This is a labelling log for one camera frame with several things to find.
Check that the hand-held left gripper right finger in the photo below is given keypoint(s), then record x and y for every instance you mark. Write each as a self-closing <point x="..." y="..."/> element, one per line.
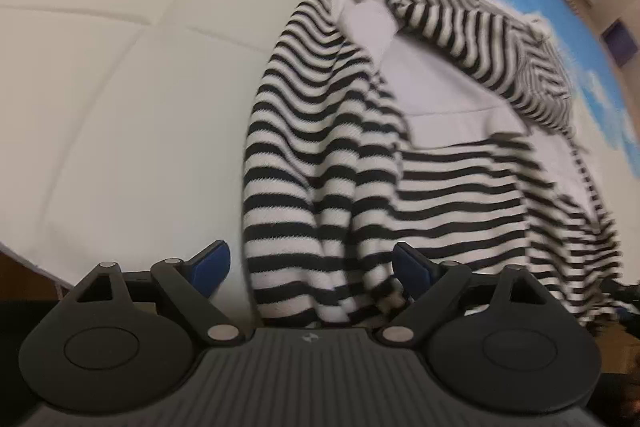
<point x="410" y="269"/>

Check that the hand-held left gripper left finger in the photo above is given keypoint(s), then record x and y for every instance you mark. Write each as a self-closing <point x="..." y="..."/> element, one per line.
<point x="212" y="264"/>

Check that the striped white knit top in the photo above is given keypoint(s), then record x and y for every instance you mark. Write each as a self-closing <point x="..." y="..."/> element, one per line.
<point x="325" y="187"/>

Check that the blue patterned bedsheet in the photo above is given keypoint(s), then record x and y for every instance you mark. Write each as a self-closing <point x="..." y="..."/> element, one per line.
<point x="125" y="82"/>

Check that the purple mat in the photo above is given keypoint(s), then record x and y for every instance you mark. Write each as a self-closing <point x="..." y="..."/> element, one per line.
<point x="617" y="43"/>

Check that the wooden bed frame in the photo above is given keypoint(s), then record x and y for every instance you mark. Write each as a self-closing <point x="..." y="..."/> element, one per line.
<point x="25" y="279"/>

